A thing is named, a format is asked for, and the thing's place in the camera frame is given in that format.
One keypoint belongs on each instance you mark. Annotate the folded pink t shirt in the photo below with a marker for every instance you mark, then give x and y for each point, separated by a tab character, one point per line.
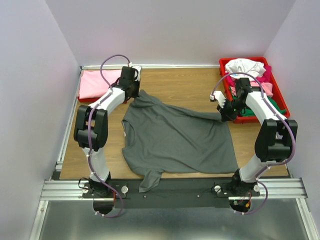
92	85

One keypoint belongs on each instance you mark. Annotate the folded red t shirt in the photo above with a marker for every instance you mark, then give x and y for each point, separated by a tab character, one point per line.
87	100

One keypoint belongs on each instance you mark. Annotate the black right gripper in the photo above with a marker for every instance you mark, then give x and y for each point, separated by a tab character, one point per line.
225	116

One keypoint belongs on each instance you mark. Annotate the light pink t shirt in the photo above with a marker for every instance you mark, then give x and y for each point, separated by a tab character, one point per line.
267	88

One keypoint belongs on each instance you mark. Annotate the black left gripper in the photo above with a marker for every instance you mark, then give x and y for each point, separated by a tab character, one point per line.
136	94

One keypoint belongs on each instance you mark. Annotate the magenta t shirt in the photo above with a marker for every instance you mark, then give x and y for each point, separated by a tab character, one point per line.
265	78

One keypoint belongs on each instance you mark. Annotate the red plastic bin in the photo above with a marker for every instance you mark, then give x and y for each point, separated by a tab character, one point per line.
277	100

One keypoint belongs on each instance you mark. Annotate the grey t shirt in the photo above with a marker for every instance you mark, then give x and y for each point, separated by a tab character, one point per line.
165	138

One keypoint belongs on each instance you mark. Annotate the green t shirt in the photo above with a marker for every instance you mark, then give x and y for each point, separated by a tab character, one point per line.
256	104

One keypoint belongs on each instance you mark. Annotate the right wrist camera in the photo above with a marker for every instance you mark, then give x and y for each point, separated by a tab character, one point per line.
218	96

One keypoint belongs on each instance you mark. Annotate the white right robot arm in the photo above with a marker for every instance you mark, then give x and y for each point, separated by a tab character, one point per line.
276	141

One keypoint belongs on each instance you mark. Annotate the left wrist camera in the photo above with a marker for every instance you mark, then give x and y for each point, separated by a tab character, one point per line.
137	72

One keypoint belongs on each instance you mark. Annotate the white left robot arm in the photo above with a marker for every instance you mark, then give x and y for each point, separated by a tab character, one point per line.
91	126

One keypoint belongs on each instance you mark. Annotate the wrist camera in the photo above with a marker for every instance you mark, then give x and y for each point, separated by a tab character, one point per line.
218	96
137	72

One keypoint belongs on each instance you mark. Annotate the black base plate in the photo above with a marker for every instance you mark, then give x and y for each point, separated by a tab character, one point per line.
170	193

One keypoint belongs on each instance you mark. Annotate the white t shirt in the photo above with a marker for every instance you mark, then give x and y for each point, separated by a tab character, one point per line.
243	65

